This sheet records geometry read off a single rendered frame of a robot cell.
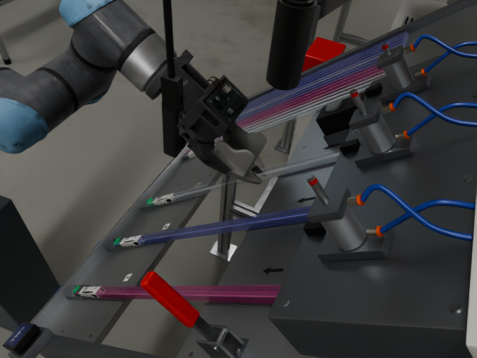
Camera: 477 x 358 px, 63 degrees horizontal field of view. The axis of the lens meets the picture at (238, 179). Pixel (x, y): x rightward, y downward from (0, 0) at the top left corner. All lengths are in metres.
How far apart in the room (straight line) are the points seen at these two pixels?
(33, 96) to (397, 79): 0.44
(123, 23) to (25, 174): 1.55
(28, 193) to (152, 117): 0.74
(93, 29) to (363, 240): 0.43
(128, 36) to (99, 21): 0.04
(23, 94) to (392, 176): 0.45
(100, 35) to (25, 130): 0.15
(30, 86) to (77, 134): 1.60
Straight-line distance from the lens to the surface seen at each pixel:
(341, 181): 0.37
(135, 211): 0.85
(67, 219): 1.81
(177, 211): 0.72
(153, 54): 0.55
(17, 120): 0.56
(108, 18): 0.57
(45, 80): 0.60
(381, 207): 0.31
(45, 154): 2.12
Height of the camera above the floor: 1.39
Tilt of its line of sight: 48 degrees down
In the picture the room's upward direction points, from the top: 6 degrees clockwise
